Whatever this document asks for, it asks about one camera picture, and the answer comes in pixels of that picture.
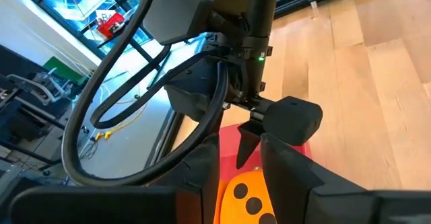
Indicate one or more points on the black aluminium table frame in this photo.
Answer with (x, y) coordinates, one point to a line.
(293, 3)

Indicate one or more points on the orange foam die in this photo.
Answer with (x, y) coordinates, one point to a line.
(229, 214)

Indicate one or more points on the red box with white sign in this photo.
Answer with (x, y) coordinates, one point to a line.
(112, 25)

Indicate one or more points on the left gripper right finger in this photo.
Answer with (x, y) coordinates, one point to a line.
(303, 200)

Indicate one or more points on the green board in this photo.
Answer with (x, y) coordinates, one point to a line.
(62, 69)

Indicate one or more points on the grey office chair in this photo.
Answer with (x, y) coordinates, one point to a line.
(37, 86)

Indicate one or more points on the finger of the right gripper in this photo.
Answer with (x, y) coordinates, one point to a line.
(293, 119)
(192, 93)

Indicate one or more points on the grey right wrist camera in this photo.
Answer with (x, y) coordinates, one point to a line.
(175, 12)

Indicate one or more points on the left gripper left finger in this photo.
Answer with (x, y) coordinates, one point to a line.
(134, 207)

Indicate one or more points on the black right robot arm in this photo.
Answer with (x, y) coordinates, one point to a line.
(262, 8)

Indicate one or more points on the pink translucent plastic tray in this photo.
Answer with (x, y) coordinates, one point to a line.
(229, 150)

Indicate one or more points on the black framed window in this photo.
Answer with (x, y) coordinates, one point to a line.
(67, 2)

